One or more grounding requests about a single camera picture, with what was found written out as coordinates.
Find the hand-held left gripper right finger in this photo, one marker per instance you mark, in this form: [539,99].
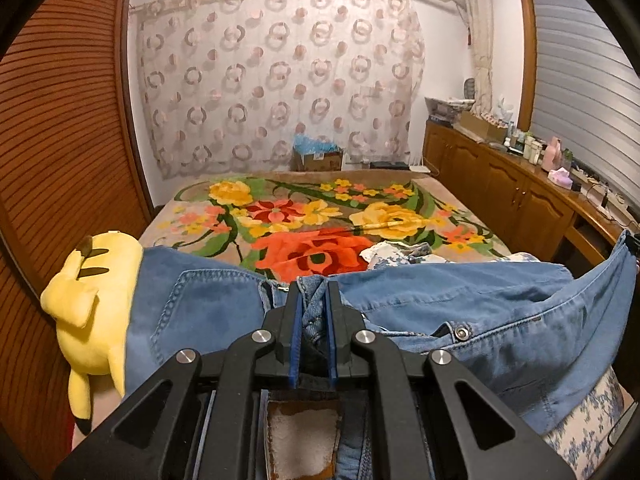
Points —
[331,340]

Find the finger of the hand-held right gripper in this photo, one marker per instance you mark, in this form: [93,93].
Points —
[634,247]

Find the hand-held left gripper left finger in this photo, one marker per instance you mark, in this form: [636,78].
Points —
[295,340]

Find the blue denim pants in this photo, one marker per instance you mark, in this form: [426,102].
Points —
[210,300]

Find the white power strip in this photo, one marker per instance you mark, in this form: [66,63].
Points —
[597,185]

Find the floral pattern blanket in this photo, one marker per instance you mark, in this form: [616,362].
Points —
[310,255]

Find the pink bottle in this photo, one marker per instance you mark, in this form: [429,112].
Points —
[552,152]

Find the wooden cabinet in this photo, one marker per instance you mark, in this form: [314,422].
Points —
[500,185]

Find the row of cosmetic bottles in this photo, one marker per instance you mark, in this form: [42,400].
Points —
[525,145]

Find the blue floral white quilt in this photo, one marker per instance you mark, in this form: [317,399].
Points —
[595,420]

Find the grey window blind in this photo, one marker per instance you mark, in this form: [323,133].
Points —
[580,70]

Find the white router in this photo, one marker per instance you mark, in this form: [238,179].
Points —
[421,165]

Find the blue plastic bag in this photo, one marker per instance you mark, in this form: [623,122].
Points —
[312,144]

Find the flat cardboard box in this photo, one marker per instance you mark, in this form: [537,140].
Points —
[480,125]

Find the pink bed sheet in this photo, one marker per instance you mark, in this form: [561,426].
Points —
[107,405]

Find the yellow plush toy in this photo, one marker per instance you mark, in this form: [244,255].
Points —
[85,310]

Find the white storage basket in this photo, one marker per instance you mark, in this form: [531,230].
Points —
[447,107]

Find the circle pattern sheer curtain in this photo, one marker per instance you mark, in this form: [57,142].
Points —
[280,85]

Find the beige corner curtain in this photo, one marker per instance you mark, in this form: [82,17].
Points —
[480,35]

